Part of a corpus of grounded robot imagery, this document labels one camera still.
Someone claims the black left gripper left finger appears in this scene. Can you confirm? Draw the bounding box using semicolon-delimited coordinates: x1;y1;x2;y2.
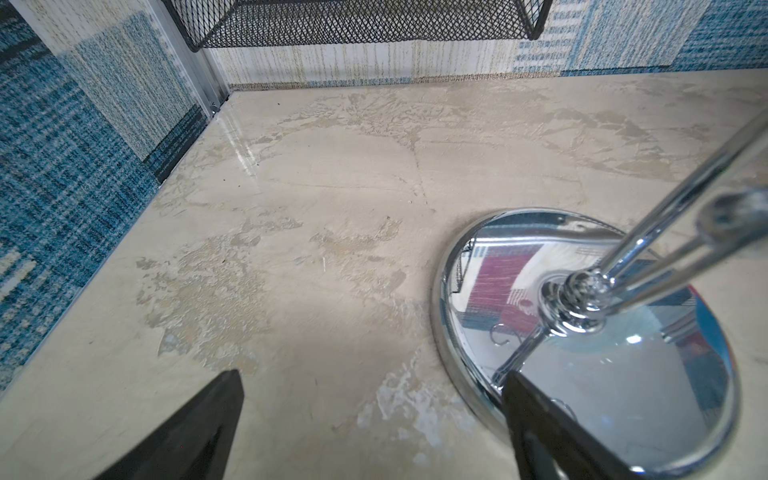
97;369;244;479

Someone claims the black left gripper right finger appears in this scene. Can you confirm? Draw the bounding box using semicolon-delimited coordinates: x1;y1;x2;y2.
502;372;639;479

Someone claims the chrome wire wine glass rack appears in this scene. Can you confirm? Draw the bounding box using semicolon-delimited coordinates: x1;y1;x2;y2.
431;115;767;479

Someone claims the black wire shelf rack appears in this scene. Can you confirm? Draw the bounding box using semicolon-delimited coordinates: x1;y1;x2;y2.
162;0;552;52

